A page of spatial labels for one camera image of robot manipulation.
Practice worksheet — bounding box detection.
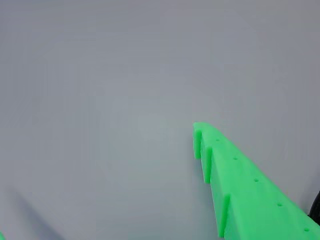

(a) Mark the thick black cable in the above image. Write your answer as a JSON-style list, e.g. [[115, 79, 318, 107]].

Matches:
[[308, 189, 320, 223]]

